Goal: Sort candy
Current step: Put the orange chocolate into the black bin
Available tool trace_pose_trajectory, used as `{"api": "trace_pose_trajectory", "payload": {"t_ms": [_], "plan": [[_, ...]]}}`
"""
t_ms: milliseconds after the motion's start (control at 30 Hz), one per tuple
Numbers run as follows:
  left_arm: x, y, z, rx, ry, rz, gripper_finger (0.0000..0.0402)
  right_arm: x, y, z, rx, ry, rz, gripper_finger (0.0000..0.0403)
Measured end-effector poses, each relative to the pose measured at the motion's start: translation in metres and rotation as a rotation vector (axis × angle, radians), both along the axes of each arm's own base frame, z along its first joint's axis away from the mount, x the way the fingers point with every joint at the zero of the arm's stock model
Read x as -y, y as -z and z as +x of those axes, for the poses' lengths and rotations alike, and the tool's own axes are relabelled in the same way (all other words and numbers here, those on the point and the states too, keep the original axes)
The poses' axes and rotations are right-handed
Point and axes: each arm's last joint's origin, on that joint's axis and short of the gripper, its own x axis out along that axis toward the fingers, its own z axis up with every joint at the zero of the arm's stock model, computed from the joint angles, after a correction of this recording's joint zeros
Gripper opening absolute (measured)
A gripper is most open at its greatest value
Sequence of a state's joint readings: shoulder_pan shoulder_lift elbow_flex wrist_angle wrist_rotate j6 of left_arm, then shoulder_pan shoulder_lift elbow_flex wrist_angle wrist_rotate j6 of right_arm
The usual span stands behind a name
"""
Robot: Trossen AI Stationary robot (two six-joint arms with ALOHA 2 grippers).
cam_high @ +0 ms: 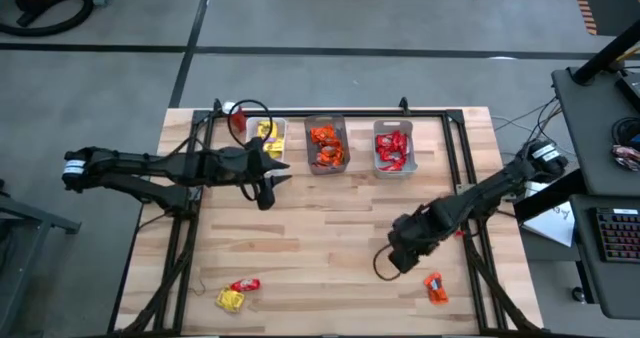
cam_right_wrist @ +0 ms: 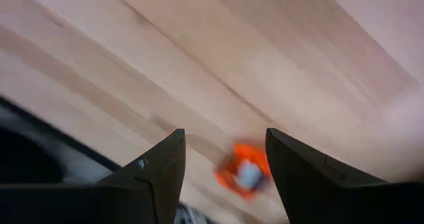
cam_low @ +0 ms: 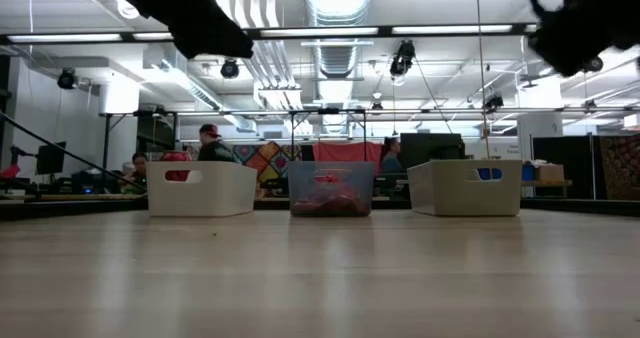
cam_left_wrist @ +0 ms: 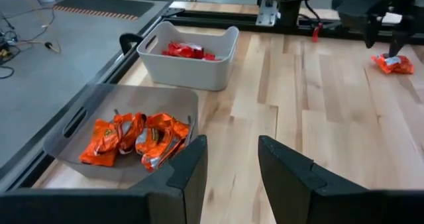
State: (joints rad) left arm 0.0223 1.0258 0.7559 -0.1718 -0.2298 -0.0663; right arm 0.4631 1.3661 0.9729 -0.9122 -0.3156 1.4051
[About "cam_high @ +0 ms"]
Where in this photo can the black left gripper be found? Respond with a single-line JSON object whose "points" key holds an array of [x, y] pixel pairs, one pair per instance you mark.
{"points": [[240, 165]]}

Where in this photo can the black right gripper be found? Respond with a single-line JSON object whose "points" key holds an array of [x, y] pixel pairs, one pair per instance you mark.
{"points": [[412, 238]]}

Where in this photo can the orange Reese's candy wrapper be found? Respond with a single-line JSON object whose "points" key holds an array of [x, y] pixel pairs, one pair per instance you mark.
{"points": [[436, 288], [336, 145], [332, 161], [324, 132], [322, 152]]}

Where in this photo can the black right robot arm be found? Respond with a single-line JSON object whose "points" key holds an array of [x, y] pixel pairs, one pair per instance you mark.
{"points": [[490, 193]]}

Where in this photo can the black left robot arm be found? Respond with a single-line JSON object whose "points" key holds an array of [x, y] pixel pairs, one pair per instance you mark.
{"points": [[125, 160]]}

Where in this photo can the dark translucent plastic bin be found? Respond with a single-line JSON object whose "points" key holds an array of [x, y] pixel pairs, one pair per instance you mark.
{"points": [[309, 153]]}

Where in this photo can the small red tag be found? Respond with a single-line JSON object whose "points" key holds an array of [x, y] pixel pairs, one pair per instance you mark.
{"points": [[457, 234]]}

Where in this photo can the white plastic bin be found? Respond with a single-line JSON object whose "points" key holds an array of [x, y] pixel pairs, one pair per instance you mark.
{"points": [[253, 133]]}

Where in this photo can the red soda can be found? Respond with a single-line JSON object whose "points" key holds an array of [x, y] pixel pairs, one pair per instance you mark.
{"points": [[239, 118]]}

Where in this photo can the light grey plastic bin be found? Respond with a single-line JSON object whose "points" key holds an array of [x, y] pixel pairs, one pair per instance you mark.
{"points": [[413, 153]]}

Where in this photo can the white paper sheet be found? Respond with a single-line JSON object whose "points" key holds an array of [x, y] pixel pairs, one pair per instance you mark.
{"points": [[555, 225]]}

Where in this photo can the black caster wheel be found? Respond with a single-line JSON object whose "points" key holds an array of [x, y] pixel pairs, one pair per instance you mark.
{"points": [[578, 294]]}

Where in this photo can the dark grey desk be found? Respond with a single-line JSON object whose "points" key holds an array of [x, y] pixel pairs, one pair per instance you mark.
{"points": [[585, 278]]}

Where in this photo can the black keyboard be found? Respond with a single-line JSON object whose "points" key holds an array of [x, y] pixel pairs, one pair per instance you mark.
{"points": [[620, 235]]}

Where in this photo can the grey desk top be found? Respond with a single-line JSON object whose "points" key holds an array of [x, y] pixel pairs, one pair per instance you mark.
{"points": [[590, 128]]}

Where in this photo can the pink patterned pouch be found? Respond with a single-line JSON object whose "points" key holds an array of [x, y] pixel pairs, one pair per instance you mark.
{"points": [[627, 157]]}

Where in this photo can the grey metal stand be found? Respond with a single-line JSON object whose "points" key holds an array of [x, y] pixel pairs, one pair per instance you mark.
{"points": [[40, 217]]}

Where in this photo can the black slanted pole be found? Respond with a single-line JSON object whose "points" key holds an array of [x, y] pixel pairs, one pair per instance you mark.
{"points": [[605, 53]]}

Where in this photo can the dark mat orange striped edge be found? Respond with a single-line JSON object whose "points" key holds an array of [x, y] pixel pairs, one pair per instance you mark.
{"points": [[615, 3]]}

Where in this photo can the black aluminium table frame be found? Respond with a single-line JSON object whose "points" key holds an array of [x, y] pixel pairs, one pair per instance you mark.
{"points": [[295, 113]]}

